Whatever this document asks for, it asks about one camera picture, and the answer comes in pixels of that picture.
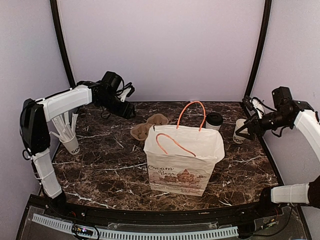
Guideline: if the brown cardboard cup carrier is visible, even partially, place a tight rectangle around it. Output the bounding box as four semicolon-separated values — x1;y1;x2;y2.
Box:
130;113;169;141

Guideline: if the white paper coffee cup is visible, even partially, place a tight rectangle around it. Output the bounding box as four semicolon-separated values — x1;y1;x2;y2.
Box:
232;118;249;145

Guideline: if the bundle of straws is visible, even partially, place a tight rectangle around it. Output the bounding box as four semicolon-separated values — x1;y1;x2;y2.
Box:
49;111;78;143

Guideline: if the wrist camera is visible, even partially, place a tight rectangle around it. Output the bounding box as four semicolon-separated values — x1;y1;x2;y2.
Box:
242;95;265;119
116;82;135;102

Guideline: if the black frame post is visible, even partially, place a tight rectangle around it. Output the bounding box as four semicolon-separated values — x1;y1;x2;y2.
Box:
243;0;272;97
49;0;76;88

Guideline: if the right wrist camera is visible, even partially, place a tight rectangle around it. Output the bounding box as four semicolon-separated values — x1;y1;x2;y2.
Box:
242;95;265;119

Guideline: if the white slotted cable duct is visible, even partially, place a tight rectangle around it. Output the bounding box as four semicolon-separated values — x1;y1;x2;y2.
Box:
31;213;239;240

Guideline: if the right black frame post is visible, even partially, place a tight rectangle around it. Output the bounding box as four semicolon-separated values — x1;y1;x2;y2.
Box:
243;0;272;97

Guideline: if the left black frame post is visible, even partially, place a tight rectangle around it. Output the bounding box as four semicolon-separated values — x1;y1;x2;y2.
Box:
49;0;76;88

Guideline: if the single black cup lid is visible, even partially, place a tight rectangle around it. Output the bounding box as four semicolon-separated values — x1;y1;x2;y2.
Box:
205;112;224;126

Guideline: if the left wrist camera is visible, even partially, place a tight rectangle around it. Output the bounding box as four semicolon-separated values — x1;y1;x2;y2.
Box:
116;82;135;102

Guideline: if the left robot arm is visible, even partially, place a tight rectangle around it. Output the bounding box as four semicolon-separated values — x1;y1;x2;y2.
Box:
19;80;136;199

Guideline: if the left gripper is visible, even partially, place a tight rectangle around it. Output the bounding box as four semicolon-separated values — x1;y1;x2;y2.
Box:
97;92;136;119

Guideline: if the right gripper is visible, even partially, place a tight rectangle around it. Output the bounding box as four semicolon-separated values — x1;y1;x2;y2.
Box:
236;110;291;141

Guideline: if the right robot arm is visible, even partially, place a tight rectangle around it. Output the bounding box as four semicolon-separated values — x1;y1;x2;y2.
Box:
235;86;320;217

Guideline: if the paper cup holding straws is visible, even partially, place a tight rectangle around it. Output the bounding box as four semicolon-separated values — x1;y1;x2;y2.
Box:
60;135;80;155

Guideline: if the white paper takeout bag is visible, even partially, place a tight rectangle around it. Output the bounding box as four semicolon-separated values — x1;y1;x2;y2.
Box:
143;100;225;197

